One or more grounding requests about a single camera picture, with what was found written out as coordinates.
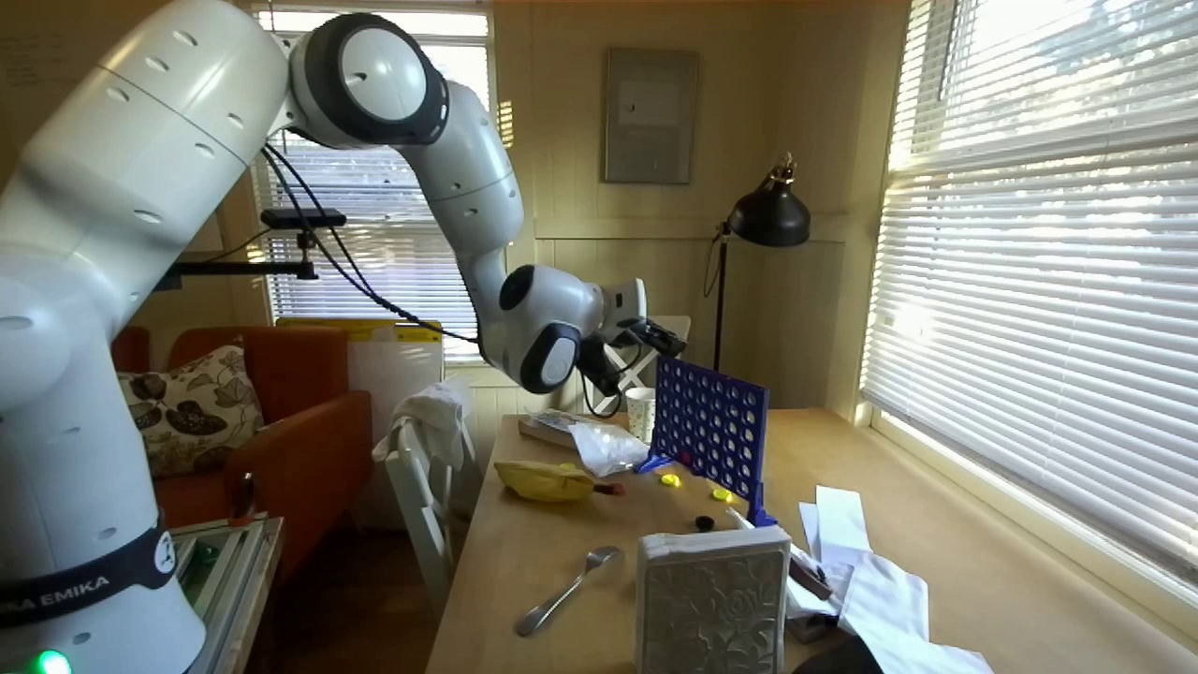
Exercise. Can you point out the black game chip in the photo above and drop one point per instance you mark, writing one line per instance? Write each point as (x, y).
(706, 522)

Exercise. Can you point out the black camera on stand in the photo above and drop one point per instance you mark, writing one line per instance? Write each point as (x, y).
(305, 218)

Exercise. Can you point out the black floor lamp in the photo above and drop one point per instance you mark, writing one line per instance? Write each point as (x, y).
(771, 214)

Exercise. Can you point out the black round object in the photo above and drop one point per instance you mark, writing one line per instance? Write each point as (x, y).
(833, 658)

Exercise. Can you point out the white crumpled napkin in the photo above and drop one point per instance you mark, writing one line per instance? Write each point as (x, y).
(611, 450)

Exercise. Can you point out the white quilted towel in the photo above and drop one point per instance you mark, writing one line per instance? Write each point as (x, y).
(441, 425)

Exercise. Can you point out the white window blinds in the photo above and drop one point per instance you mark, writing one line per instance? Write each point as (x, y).
(1048, 314)

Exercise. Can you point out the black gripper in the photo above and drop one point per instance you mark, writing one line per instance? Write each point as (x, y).
(609, 362)

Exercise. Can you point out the floral patterned cushion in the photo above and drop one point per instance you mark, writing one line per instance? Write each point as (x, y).
(193, 413)

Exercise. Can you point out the orange armchair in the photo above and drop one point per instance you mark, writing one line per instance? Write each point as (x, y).
(305, 463)

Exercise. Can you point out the white paper cup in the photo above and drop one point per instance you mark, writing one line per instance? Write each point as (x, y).
(642, 413)

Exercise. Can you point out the yellow banana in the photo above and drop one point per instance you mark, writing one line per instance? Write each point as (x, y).
(544, 482)

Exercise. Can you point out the silver metal spoon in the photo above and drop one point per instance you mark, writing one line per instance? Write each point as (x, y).
(565, 587)

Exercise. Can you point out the white paper sheet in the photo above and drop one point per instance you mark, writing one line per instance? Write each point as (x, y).
(891, 613)
(842, 517)

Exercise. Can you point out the white wooden chair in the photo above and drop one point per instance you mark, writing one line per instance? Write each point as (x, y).
(599, 403)
(418, 511)

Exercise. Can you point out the white patterned tissue box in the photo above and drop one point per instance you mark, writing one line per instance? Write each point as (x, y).
(713, 604)

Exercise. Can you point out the illustrated paperback book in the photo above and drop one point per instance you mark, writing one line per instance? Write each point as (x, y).
(544, 433)

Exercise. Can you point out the stacked framed panels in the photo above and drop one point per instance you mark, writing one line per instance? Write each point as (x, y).
(228, 576)

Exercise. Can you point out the window with white frame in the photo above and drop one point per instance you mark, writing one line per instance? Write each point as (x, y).
(388, 227)

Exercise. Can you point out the blue plastic gameboard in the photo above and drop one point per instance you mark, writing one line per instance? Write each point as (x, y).
(715, 433)

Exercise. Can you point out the framed wall picture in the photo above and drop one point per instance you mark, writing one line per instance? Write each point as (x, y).
(647, 119)

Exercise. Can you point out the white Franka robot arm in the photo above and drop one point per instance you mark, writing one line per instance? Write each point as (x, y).
(137, 173)

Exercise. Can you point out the yellow game chip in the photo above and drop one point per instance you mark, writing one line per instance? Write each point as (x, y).
(671, 482)
(722, 496)

